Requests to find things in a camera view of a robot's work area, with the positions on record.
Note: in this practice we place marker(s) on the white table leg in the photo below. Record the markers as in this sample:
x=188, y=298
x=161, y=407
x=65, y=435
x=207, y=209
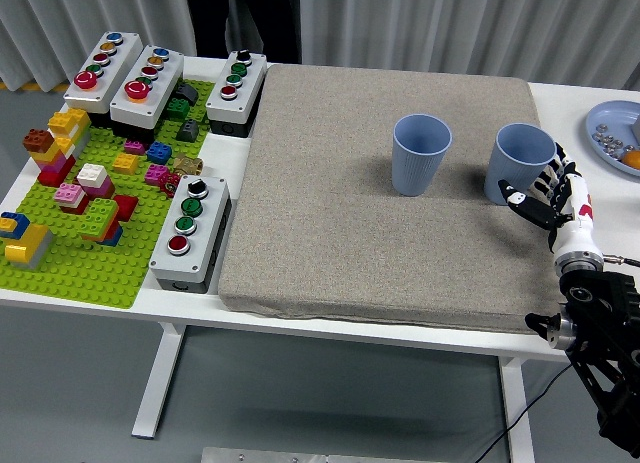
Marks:
x=517, y=413
x=157, y=383

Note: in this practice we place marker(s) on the light blue plate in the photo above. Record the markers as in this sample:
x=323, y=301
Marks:
x=615, y=115

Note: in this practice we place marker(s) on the grey-brown fabric mat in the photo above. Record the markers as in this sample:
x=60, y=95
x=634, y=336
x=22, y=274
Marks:
x=350, y=233

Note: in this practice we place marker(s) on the blue toy brick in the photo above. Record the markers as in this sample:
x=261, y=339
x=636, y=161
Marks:
x=159, y=153

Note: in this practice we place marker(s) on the five-button control box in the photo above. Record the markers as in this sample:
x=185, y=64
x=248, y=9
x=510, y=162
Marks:
x=117, y=63
x=162, y=78

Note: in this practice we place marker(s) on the dark grey sloped brick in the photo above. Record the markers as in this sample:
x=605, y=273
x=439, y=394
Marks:
x=188, y=131
x=188, y=93

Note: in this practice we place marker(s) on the small magenta toy brick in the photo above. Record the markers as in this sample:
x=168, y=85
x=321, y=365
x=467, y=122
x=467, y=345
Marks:
x=134, y=147

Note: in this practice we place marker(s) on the four-button control box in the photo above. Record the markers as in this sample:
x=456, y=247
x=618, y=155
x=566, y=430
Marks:
x=247, y=83
x=207, y=223

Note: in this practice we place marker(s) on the white pleated curtain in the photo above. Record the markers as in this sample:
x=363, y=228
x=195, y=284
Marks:
x=75, y=13
x=450, y=23

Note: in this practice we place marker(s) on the dark green toy brick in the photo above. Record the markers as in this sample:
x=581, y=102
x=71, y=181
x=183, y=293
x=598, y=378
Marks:
x=177, y=109

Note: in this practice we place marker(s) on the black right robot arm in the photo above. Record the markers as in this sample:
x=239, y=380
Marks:
x=600, y=288

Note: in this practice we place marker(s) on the red toy brick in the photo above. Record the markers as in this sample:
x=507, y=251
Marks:
x=127, y=205

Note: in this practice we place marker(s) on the green studded baseplate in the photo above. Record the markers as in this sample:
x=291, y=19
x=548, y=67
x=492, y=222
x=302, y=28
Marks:
x=90, y=278

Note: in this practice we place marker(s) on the blue yellow grey brick stack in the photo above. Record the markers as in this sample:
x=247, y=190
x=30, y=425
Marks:
x=30, y=243

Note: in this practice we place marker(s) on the small orange fruit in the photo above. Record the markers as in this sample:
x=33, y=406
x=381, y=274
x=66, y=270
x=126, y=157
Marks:
x=632, y=160

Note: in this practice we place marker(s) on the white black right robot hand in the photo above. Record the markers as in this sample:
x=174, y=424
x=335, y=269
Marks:
x=575, y=228

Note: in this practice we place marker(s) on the yellow toy brick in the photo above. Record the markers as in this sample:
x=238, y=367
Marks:
x=125, y=164

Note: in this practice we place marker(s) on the person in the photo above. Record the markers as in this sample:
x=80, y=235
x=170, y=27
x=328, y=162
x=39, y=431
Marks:
x=210, y=23

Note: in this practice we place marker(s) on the white pink red brick stack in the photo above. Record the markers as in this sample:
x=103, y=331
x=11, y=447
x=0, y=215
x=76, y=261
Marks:
x=92, y=175

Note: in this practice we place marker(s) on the blue ribbed cup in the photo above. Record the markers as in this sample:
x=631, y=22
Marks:
x=515, y=163
x=415, y=173

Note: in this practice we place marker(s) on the yellow brown red brick tower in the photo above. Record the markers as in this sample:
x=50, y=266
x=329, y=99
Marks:
x=55, y=155

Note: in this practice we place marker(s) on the green orange blue brick stack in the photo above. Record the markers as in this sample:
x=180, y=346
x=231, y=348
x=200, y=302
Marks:
x=100, y=218

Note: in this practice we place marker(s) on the pink toy brick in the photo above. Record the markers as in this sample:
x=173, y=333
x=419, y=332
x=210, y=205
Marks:
x=156, y=174

